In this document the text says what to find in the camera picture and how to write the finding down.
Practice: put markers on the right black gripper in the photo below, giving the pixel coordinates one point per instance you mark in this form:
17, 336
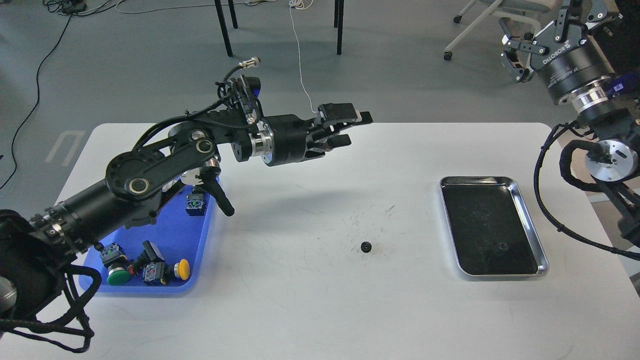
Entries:
567, 57

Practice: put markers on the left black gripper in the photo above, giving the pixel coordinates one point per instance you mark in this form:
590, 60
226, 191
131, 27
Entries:
289, 133

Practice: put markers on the small black gear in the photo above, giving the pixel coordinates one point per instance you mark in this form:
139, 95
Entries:
365, 247
501, 248

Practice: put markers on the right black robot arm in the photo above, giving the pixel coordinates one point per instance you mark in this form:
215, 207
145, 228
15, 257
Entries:
601, 165

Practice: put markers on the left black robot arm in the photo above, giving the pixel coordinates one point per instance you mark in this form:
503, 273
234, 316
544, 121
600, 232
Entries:
44, 294

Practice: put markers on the silver metal tray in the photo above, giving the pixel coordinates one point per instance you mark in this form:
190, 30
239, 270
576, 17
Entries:
483, 211

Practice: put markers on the blue plastic tray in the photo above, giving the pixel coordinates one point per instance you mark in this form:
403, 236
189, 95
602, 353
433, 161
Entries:
177, 235

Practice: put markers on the black equipment case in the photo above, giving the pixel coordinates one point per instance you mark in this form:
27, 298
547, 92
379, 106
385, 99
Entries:
619, 39

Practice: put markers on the black table leg right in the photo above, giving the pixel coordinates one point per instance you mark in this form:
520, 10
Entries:
338, 23

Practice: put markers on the black table leg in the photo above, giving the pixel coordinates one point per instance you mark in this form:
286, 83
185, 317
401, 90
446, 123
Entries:
223, 24
338, 23

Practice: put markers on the red mushroom push button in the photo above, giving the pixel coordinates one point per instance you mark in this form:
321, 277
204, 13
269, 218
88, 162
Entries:
196, 202

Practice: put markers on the black table leg left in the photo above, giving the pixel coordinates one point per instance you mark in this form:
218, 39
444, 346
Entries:
223, 24

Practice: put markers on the yellow push button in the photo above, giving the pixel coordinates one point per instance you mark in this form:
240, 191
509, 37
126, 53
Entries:
161, 273

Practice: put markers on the large green push button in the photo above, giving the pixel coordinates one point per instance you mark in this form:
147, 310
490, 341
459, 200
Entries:
114, 259

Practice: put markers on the black switch block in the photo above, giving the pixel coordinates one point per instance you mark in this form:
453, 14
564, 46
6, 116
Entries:
150, 254

